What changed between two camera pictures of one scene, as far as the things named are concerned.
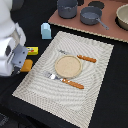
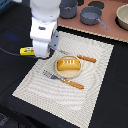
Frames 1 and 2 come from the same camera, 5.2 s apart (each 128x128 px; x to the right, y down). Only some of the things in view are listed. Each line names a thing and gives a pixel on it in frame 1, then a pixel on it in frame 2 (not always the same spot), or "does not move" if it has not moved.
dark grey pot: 67,9 does not move
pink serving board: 108,17 does not move
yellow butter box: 32,50 does not move
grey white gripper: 19,56 to 45,39
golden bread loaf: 27,65 to 68,64
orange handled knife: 79,56 does not move
